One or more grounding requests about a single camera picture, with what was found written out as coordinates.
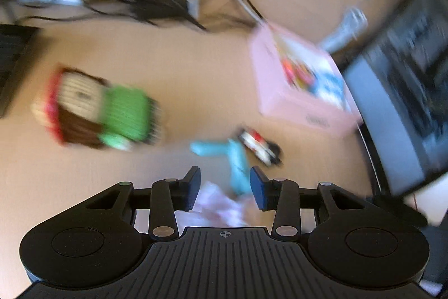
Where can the pink cardboard box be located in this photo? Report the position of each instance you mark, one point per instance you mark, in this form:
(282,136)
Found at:
(276,92)

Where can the black red white toy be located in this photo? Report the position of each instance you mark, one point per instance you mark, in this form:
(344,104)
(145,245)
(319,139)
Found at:
(259,145)

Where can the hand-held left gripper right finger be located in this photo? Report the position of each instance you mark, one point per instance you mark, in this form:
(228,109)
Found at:
(257,188)

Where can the light blue plastic toy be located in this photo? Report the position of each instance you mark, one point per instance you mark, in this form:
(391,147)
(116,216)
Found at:
(238,162)

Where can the white lace scrunchie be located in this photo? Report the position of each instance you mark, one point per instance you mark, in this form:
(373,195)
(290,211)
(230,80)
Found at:
(217,208)

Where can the brown green crochet doll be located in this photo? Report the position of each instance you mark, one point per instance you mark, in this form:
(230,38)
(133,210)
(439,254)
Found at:
(105,110)

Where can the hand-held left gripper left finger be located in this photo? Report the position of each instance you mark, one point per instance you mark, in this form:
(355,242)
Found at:
(190,187)

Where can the black keyboard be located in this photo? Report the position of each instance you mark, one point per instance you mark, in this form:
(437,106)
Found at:
(14,67)

